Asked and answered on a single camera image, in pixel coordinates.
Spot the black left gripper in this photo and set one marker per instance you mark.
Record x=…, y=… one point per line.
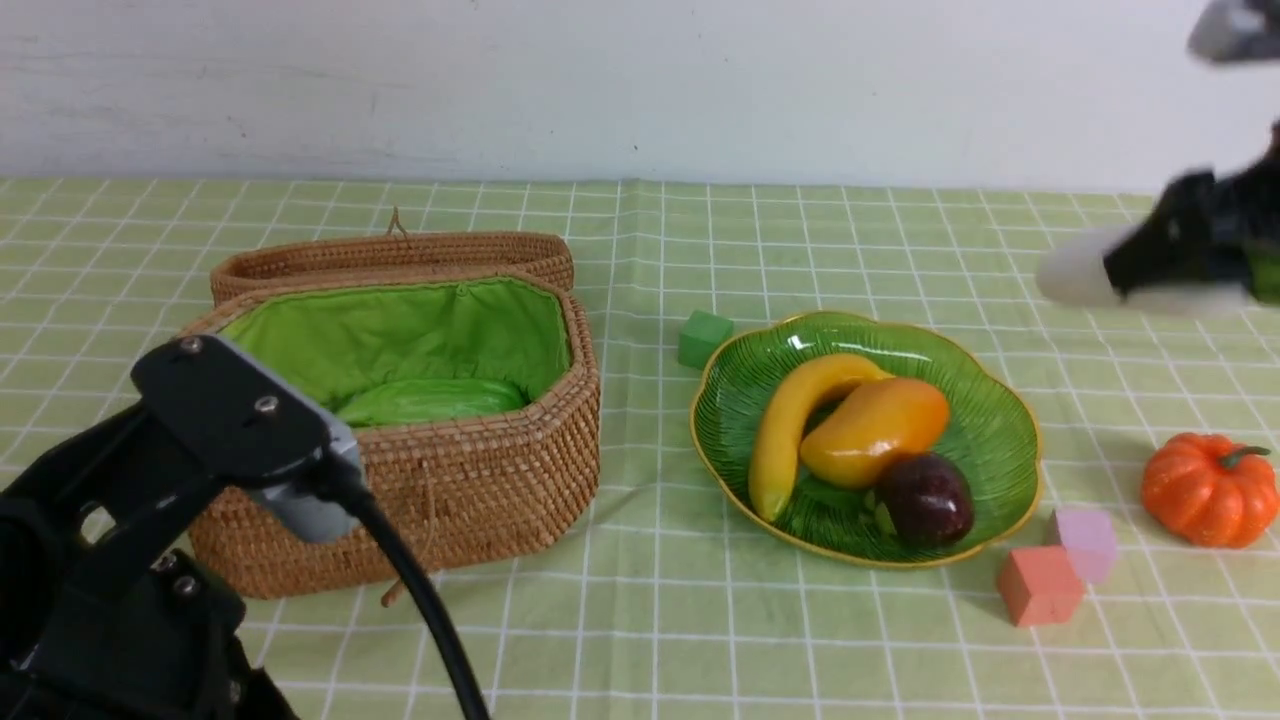
x=98, y=602

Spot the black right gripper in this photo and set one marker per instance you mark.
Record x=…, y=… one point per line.
x=1207, y=231

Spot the white toy radish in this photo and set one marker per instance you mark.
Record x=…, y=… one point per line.
x=1073, y=274

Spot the orange yellow toy mango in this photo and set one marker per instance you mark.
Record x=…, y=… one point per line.
x=876, y=424

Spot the dark purple toy mangosteen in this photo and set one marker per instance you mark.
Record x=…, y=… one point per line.
x=923, y=501

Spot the green toy cucumber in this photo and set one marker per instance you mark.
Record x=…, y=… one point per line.
x=426, y=400

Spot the yellow toy banana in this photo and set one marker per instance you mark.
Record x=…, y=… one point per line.
x=775, y=458

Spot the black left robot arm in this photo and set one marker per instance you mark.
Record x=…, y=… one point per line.
x=261, y=701

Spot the orange toy pumpkin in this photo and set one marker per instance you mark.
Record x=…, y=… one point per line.
x=1210, y=490

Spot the green glass leaf plate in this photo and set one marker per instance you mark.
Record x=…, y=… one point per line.
x=993, y=436

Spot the pink foam cube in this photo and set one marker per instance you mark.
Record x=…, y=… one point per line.
x=1088, y=536

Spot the salmon foam cube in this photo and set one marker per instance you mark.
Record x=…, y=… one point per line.
x=1039, y=585

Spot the woven wicker basket green lining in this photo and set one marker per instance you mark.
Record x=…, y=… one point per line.
x=460, y=491

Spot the woven wicker basket lid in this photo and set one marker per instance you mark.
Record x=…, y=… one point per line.
x=543, y=256

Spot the green foam cube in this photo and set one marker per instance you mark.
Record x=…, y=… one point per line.
x=700, y=337

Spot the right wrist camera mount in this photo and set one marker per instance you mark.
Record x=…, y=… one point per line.
x=1236, y=32

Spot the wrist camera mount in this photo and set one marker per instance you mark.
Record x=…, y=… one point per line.
x=247, y=427
x=1236, y=32

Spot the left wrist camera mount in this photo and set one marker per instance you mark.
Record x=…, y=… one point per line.
x=247, y=427

